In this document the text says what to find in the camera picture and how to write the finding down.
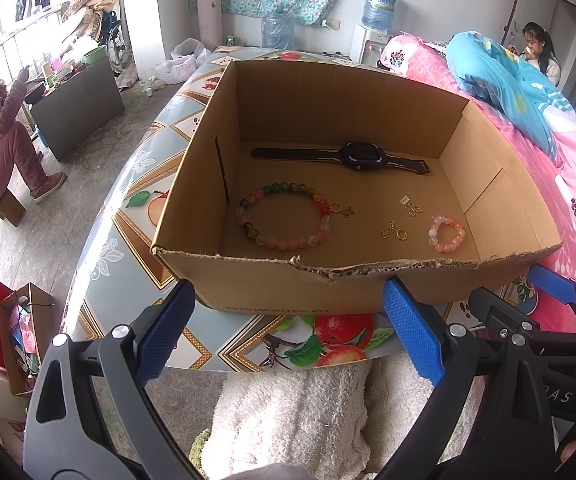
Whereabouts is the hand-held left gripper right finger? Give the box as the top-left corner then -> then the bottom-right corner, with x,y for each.
375,276 -> 556,480

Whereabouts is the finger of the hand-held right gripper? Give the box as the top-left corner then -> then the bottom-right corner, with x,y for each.
527,263 -> 576,326
468,286 -> 576,356

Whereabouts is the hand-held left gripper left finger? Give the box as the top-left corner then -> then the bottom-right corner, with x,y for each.
23,279 -> 204,480

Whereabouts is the pink bead bracelet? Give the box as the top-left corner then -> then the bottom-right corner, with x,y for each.
428,215 -> 467,253

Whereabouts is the brown cardboard box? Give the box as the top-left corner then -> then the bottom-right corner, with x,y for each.
150,59 -> 564,315

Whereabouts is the multicolour glass bead bracelet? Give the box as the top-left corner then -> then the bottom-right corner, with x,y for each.
236,182 -> 333,252

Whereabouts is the black wrist watch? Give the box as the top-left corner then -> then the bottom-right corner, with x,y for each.
251,141 -> 431,176

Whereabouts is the fruit print tablecloth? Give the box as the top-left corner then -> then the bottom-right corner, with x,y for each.
60,46 -> 539,373

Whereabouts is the brown paper bag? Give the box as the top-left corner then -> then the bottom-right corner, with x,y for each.
0,282 -> 56,396

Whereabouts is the wooden stool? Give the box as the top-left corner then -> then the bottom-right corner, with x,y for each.
0,190 -> 26,227

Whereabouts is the blue printed quilt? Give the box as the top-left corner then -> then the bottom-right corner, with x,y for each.
445,31 -> 576,156

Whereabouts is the grey cabinet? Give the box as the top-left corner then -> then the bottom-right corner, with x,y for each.
28,52 -> 126,161

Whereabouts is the white plastic bag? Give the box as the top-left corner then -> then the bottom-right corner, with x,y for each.
150,37 -> 214,86

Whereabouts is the green basin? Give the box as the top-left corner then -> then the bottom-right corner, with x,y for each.
82,44 -> 108,66

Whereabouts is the white water dispenser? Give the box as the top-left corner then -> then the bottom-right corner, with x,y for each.
350,25 -> 396,68

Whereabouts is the wheelchair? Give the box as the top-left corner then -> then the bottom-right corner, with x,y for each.
98,7 -> 134,78

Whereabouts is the clear water bottle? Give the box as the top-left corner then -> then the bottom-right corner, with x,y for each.
261,6 -> 296,51

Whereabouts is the pale upright board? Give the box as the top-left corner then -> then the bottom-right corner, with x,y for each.
194,0 -> 223,51

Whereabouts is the pile of clothes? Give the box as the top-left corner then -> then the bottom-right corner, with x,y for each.
60,0 -> 119,36

